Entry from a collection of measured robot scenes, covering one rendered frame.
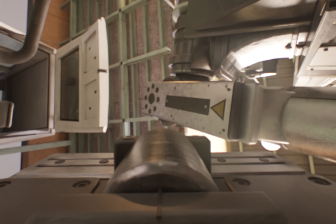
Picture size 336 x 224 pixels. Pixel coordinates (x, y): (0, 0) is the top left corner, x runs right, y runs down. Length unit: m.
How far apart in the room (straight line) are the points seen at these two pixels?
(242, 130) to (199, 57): 0.21
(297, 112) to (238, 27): 0.16
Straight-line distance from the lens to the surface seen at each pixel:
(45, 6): 0.78
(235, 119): 0.25
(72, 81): 2.72
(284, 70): 5.72
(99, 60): 2.06
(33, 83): 4.00
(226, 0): 0.37
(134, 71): 3.39
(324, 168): 6.00
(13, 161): 6.71
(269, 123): 0.27
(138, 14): 3.79
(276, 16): 0.32
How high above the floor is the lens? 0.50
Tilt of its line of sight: 57 degrees up
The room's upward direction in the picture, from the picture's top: 98 degrees clockwise
